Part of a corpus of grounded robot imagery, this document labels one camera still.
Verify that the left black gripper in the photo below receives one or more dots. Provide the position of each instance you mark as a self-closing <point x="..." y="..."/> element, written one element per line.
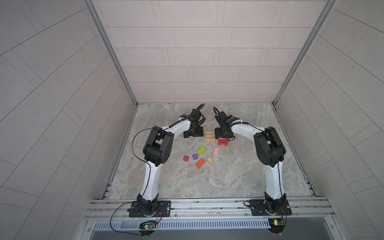
<point x="200" y="132"/>

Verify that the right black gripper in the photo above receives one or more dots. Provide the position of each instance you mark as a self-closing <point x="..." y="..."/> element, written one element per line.
<point x="217" y="134"/>

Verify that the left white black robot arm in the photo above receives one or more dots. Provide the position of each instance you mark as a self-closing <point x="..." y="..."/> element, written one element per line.
<point x="157" y="151"/>

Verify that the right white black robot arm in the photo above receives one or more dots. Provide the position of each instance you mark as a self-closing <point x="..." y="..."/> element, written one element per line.
<point x="270" y="151"/>

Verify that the red arch block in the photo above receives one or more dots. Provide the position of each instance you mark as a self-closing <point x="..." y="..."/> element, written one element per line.
<point x="223" y="142"/>

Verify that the lime green block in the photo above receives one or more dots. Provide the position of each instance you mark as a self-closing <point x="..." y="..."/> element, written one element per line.
<point x="201" y="150"/>

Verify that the pink block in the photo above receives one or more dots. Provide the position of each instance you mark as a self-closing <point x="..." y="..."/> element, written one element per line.
<point x="216" y="151"/>

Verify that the orange block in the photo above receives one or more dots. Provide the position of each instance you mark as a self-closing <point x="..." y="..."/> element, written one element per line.
<point x="200" y="163"/>

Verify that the left corrugated black conduit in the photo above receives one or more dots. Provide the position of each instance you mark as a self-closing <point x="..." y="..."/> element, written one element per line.
<point x="186" y="117"/>

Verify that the corrugated black conduit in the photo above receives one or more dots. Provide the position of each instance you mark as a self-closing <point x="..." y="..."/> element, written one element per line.
<point x="186" y="117"/>
<point x="217" y="113"/>

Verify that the right corrugated black conduit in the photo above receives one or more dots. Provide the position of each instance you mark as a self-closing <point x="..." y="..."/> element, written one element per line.
<point x="217" y="113"/>

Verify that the magenta cube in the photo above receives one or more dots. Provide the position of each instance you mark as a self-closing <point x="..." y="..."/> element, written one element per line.
<point x="186" y="158"/>

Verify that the small natural wood cube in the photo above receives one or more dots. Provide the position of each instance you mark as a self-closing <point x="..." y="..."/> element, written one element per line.
<point x="209" y="159"/>

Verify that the left controller board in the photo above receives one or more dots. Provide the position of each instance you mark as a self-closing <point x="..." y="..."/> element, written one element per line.
<point x="147" y="226"/>

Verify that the controller board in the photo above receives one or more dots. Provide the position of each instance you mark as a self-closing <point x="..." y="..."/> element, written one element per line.
<point x="147" y="226"/>
<point x="277" y="225"/>

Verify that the right controller board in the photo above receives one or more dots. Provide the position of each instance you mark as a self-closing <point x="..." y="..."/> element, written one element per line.
<point x="277" y="225"/>

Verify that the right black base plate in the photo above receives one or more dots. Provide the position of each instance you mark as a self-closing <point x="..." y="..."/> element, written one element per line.
<point x="258" y="208"/>

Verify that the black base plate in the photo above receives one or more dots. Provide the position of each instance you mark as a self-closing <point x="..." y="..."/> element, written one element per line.
<point x="258" y="208"/>
<point x="163" y="208"/>

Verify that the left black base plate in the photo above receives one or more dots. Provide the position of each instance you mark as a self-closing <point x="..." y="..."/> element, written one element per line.
<point x="163" y="208"/>

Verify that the aluminium mounting rail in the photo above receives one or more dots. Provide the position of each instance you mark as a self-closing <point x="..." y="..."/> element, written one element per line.
<point x="219" y="208"/>

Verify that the right aluminium corner post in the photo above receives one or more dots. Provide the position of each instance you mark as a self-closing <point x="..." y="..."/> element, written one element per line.
<point x="324" y="15"/>

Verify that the aluminium corner post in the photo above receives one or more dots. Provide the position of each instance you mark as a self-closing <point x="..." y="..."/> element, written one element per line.
<point x="89" y="5"/>
<point x="324" y="15"/>

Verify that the left aluminium corner post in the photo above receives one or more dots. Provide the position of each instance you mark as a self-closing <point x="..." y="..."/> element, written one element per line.
<point x="89" y="5"/>

